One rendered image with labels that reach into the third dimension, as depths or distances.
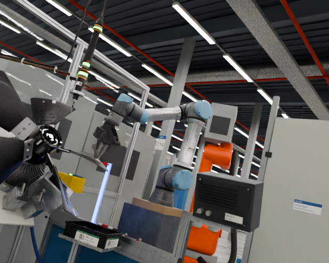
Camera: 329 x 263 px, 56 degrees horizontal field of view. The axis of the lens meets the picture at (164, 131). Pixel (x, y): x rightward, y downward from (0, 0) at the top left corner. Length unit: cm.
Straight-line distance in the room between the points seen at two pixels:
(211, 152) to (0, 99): 417
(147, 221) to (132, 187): 422
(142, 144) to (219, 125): 159
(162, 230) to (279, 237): 128
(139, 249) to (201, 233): 351
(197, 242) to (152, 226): 333
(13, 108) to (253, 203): 105
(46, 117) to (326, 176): 209
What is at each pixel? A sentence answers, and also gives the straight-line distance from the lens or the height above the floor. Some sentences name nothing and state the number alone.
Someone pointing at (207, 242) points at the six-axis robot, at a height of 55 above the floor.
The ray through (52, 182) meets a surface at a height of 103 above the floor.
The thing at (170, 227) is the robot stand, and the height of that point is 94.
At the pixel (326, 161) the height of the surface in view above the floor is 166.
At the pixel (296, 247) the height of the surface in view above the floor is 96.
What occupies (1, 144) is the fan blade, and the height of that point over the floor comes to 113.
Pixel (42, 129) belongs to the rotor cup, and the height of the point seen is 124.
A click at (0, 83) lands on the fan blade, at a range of 147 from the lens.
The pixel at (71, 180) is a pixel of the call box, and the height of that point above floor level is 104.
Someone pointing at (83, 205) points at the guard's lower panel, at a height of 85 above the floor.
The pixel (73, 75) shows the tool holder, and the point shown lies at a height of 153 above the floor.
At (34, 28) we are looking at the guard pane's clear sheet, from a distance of 230.
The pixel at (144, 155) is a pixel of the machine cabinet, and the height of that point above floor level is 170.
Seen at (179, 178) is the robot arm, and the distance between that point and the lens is 170.
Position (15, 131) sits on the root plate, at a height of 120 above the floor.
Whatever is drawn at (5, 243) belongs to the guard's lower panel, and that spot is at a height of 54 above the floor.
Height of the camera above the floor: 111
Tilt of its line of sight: 11 degrees up
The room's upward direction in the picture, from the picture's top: 15 degrees clockwise
